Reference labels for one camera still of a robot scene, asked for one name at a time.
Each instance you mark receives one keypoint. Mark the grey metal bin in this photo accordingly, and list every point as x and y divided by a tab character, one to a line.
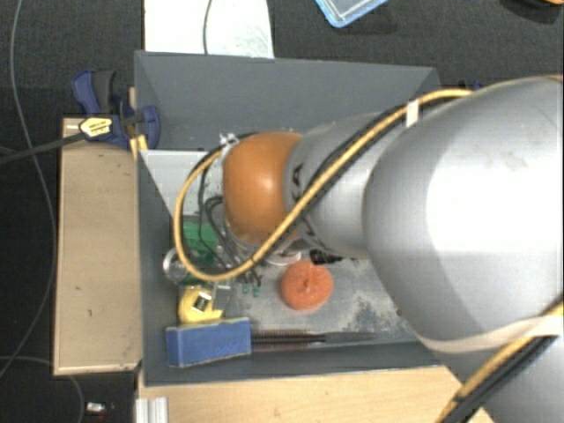
264	99

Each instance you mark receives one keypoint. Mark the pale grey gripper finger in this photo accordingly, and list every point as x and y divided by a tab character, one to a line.
223	301

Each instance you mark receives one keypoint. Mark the yellow tape measure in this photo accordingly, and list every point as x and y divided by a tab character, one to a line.
191	304

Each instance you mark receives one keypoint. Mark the orange round toy fruit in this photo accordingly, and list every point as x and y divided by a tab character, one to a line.
306	285

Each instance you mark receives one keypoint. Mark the black cylinder on white bracket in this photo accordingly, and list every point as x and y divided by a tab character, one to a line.
325	256

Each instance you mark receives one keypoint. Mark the pale wood flat board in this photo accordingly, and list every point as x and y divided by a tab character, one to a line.
99	254

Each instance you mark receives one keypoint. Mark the blue sponge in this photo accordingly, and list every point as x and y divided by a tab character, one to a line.
209	343

